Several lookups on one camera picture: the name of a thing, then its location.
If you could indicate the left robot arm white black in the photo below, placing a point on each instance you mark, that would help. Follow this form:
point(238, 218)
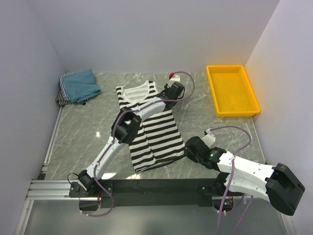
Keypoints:
point(124, 131)

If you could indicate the yellow plastic tray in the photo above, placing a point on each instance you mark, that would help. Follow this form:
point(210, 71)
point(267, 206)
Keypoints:
point(232, 92)

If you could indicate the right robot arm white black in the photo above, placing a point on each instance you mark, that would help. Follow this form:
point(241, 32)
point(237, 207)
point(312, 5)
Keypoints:
point(275, 184)

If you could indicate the blue white striped folded top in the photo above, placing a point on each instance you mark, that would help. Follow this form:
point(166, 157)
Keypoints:
point(66, 86)

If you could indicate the aluminium extrusion rail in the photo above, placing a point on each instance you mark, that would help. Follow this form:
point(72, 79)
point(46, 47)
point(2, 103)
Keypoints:
point(48, 190)

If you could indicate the black white striped top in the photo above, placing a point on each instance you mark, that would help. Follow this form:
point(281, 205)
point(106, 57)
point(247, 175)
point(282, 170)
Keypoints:
point(158, 141)

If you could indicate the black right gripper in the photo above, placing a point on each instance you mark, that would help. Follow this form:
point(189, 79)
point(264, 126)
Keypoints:
point(188, 152)

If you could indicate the teal blue tank top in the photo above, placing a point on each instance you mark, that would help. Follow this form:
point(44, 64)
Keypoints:
point(84, 85)

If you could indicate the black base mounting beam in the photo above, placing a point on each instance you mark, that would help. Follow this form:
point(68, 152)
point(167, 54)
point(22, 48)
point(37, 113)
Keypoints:
point(148, 192)

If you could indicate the dark striped folded top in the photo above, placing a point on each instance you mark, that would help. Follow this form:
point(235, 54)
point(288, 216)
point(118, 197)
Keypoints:
point(60, 100)

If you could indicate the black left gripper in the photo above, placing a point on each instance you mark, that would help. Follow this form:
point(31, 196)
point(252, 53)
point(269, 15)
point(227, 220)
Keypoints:
point(167, 88)

